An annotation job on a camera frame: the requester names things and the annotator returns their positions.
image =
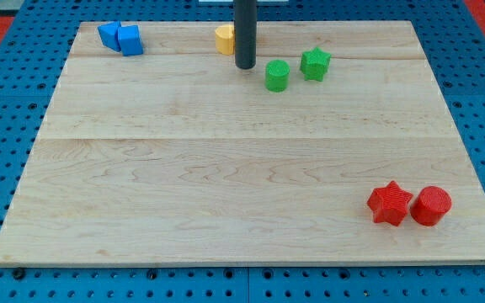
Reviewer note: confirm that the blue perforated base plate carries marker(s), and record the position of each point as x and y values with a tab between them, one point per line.
32	56

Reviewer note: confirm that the green cylinder block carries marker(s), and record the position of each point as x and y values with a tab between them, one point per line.
277	75

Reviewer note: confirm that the red cylinder block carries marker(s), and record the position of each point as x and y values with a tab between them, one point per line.
431	205

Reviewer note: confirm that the red star block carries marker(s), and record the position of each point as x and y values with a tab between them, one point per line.
389	204

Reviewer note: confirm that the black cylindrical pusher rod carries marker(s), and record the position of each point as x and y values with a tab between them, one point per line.
245	29

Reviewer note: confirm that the yellow block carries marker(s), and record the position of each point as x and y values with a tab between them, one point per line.
225	39

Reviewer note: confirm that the blue cube block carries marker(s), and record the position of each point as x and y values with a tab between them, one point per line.
130	40

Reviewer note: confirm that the green star block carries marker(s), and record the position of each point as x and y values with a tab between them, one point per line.
314	64

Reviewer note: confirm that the light wooden board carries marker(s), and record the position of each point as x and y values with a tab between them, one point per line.
176	158

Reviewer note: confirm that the blue triangular block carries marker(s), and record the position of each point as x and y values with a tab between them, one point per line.
108	34

